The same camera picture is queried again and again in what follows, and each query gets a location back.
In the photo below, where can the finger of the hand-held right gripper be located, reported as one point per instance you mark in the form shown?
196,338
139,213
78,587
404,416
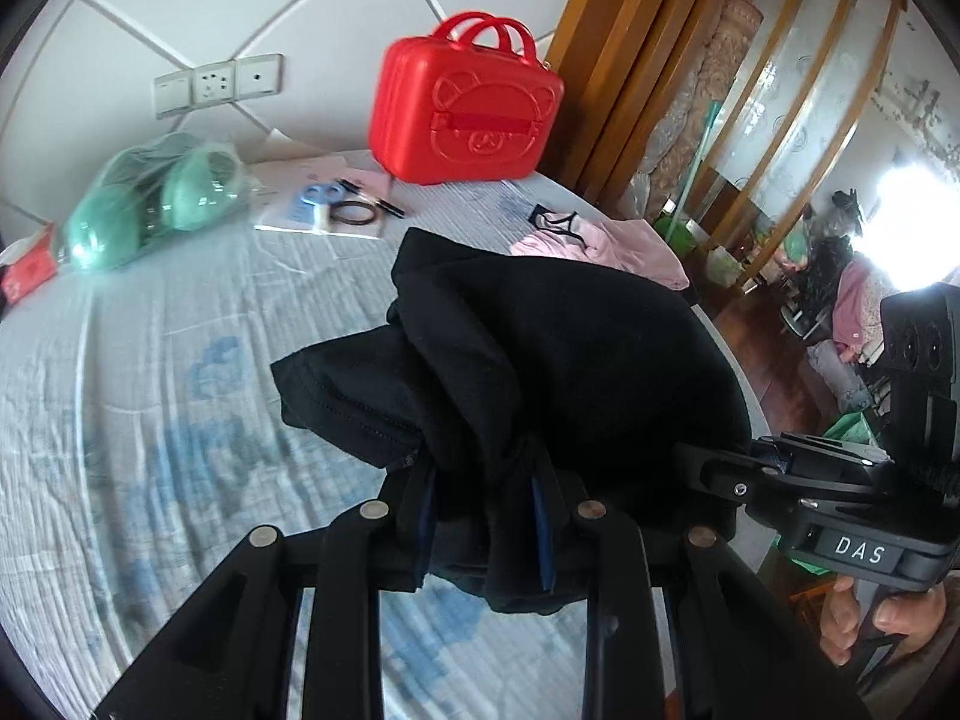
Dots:
720,476

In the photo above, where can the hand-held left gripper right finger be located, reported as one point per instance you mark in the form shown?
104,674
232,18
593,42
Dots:
541,532

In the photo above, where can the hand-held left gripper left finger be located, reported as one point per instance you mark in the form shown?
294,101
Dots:
409,540

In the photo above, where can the black printed t-shirt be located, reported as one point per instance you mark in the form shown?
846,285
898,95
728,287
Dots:
562,360

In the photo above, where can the pink hanging clothes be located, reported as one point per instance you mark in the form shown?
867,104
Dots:
859,300

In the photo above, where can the person's right hand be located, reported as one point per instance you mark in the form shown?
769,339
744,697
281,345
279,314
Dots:
907,611

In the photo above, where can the green plastic bag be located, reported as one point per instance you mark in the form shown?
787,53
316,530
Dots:
851,427

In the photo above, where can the pink cloth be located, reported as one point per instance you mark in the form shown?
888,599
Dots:
630,251

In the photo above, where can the green broom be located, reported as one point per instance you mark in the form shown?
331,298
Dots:
679,229

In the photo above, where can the white blue-print tablecloth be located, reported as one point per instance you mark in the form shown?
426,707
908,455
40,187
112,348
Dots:
150,390

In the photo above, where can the black pen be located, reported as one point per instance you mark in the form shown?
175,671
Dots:
371,199

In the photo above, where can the rolled patterned mat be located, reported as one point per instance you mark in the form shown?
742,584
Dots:
712,90

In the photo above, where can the wooden glass partition screen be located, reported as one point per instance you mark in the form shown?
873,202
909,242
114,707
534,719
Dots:
810,90

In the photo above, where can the green slipper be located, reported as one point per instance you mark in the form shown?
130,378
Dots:
199,191
101,229

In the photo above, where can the red plastic carry case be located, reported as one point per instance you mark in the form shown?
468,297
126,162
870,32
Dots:
465,112

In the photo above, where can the green items in plastic bag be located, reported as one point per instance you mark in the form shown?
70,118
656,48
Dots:
150,195

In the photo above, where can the red tissue packet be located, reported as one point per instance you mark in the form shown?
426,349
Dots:
26,270

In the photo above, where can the wooden door frame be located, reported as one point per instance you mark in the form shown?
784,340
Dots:
622,52

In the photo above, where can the white single-hole wall socket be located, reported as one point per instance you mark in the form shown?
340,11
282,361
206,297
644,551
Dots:
259,76

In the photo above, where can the white five-hole wall socket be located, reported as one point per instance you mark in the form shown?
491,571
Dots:
214,84

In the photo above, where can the white wall switch panel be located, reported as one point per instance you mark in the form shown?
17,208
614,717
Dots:
172,94

